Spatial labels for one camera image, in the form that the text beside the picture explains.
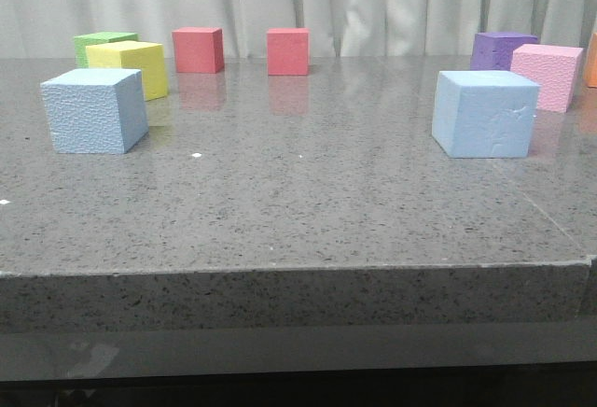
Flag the orange foam block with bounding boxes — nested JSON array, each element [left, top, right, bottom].
[[583, 32, 597, 88]]

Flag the red foam block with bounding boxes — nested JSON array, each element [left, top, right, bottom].
[[267, 28, 310, 76], [172, 27, 225, 74]]

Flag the pink foam block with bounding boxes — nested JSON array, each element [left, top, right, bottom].
[[510, 44, 584, 113]]

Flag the purple foam block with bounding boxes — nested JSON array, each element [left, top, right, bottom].
[[470, 32, 538, 71]]

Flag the blue foam block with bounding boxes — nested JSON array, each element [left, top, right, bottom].
[[40, 68, 148, 154], [431, 70, 540, 158]]

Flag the red foam block right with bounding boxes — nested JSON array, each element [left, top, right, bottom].
[[267, 28, 310, 76]]

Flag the red foam block left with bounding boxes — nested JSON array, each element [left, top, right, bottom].
[[172, 27, 225, 74]]

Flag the yellow foam block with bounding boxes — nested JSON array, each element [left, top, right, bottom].
[[86, 40, 169, 101]]

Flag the green foam block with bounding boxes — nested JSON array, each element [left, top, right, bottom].
[[73, 31, 139, 68]]

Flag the grey curtain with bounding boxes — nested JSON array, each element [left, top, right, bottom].
[[1, 0, 596, 58]]

